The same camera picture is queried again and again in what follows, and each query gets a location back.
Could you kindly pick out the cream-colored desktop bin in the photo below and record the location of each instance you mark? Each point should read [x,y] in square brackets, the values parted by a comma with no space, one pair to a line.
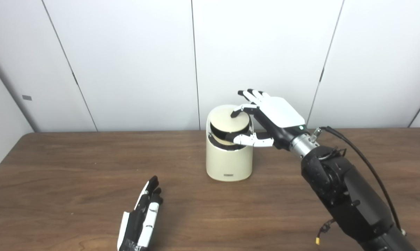
[227,162]

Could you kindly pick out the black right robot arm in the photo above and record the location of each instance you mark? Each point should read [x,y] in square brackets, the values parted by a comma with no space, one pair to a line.
[349,195]

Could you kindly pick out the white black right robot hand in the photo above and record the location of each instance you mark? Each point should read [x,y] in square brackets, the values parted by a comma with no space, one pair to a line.
[281,113]

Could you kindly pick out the round cream bin lid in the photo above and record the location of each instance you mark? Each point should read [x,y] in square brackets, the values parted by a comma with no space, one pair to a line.
[227,122]

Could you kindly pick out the small gray wall label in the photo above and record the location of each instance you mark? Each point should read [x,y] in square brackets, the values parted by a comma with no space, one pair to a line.
[27,97]

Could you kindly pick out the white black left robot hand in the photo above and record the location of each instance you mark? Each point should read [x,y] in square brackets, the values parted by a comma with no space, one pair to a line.
[140,223]

